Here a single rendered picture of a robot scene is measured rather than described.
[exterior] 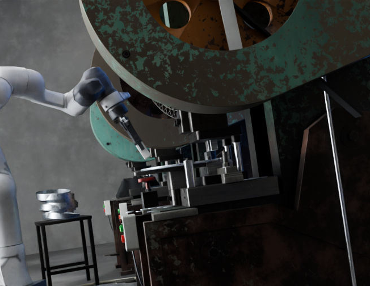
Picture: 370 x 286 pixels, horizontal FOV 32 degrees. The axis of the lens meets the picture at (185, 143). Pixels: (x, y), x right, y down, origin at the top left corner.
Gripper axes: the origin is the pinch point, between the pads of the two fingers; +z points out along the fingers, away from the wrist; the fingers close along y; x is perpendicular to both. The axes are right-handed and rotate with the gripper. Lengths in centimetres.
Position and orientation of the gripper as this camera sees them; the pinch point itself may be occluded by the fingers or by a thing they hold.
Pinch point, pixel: (143, 150)
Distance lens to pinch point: 255.9
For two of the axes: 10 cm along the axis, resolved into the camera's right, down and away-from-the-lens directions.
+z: 5.5, 8.4, 0.1
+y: 1.2, -0.6, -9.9
